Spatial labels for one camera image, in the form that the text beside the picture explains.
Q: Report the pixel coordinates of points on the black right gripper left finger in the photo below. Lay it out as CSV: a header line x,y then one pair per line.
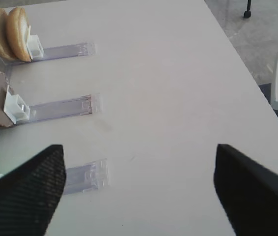
x,y
30,194

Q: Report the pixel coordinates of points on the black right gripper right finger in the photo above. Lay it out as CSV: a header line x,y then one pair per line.
x,y
247,191

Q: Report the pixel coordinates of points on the outer top bun half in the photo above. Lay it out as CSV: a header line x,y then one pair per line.
x,y
17,28

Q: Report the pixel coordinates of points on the black chair caster wheel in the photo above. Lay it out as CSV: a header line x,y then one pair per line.
x,y
247,13

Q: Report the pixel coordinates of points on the clear lettuce holder rail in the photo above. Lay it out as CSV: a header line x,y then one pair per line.
x,y
90,176

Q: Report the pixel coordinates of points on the clear patty holder rail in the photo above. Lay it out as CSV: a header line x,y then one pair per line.
x,y
21,113

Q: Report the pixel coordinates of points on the clear bun holder rail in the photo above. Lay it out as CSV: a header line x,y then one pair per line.
x,y
38,53

